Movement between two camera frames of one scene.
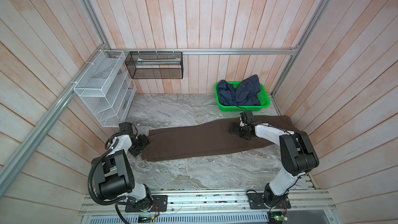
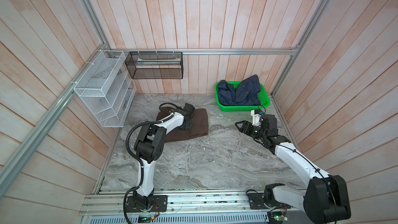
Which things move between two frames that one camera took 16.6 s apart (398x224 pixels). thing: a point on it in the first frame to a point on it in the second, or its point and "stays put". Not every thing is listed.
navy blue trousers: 246,93 stays put
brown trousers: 173,142 to 199,120
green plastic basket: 264,97 stays put
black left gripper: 144,141 to 188,126
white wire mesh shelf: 105,85 stays put
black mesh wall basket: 155,65 stays put
